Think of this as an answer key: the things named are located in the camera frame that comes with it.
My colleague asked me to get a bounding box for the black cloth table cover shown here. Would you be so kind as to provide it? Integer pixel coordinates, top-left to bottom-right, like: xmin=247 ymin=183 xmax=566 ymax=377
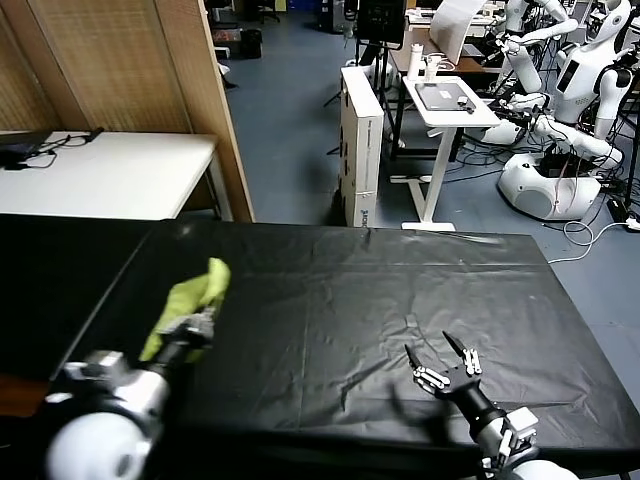
xmin=0 ymin=213 xmax=154 ymax=382
xmin=42 ymin=219 xmax=640 ymax=480

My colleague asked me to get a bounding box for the black waste bin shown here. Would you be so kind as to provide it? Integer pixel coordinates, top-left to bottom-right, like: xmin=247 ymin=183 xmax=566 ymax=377
xmin=238 ymin=28 xmax=264 ymax=61

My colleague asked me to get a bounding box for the black monitor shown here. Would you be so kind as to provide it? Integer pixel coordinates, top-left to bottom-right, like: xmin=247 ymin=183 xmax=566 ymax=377
xmin=355 ymin=0 xmax=408 ymax=52

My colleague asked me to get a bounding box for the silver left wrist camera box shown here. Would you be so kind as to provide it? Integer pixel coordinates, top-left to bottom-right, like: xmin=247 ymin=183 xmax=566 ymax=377
xmin=43 ymin=349 xmax=127 ymax=407

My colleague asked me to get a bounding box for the curved white panel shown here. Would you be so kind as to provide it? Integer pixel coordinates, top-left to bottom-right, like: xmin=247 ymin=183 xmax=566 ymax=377
xmin=430 ymin=0 xmax=484 ymax=64

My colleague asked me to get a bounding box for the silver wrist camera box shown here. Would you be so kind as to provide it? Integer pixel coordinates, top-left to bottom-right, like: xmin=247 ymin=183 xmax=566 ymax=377
xmin=499 ymin=405 xmax=541 ymax=457
xmin=43 ymin=349 xmax=127 ymax=407

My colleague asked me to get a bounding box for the yellow-green t-shirt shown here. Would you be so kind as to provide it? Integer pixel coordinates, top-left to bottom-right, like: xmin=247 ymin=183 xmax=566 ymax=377
xmin=138 ymin=257 xmax=233 ymax=363

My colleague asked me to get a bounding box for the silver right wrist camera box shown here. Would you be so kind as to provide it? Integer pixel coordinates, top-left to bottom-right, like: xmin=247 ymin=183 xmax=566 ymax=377
xmin=499 ymin=405 xmax=541 ymax=457

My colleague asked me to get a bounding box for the white cup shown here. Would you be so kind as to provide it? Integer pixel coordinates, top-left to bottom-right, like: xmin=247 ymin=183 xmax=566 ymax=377
xmin=423 ymin=54 xmax=445 ymax=83

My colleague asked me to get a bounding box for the black cable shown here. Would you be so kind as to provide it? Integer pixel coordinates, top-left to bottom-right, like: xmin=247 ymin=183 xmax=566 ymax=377
xmin=2 ymin=128 xmax=106 ymax=173

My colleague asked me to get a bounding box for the black tripod stand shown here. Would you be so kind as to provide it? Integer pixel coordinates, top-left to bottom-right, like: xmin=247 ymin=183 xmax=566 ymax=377
xmin=323 ymin=42 xmax=402 ymax=157

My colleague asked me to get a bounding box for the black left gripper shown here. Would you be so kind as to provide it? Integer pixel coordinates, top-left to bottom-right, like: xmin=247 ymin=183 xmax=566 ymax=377
xmin=151 ymin=306 xmax=218 ymax=375

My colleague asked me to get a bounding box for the white humanoid robot with base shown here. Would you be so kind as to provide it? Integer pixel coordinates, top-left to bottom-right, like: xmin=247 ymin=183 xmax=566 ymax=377
xmin=480 ymin=0 xmax=635 ymax=222

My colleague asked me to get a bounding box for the white folding table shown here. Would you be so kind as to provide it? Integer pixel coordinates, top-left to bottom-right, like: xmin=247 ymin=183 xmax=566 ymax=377
xmin=0 ymin=130 xmax=234 ymax=222

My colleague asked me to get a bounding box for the tall white cardboard box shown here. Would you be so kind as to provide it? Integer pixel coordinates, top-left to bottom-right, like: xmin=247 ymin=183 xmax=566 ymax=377
xmin=339 ymin=66 xmax=387 ymax=229

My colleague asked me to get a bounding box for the grey closed laptop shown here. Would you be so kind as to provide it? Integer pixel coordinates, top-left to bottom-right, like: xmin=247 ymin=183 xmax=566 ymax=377
xmin=414 ymin=82 xmax=477 ymax=112

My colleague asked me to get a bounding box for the white drink bottle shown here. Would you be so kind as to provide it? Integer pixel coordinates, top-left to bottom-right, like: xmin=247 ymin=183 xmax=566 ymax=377
xmin=406 ymin=43 xmax=426 ymax=82

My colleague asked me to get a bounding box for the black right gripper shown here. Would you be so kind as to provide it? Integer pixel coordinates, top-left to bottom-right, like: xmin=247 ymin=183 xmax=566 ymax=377
xmin=404 ymin=330 xmax=507 ymax=432

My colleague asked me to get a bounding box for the flat black device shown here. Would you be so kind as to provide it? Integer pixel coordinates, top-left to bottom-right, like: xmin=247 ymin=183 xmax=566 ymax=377
xmin=0 ymin=141 xmax=44 ymax=162

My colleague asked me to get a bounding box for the wooden partition screen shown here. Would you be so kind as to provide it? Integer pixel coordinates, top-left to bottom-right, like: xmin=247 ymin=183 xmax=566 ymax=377
xmin=0 ymin=0 xmax=257 ymax=224

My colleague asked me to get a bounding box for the brown wooden desk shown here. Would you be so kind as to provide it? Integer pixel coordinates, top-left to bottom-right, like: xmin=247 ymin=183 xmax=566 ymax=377
xmin=389 ymin=25 xmax=507 ymax=77

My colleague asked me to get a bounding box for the white standing desk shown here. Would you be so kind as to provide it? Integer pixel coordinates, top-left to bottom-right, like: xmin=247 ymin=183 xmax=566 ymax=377
xmin=389 ymin=77 xmax=503 ymax=232

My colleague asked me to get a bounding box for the white floor cable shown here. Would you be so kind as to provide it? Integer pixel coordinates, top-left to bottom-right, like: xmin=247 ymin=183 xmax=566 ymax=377
xmin=546 ymin=218 xmax=640 ymax=265

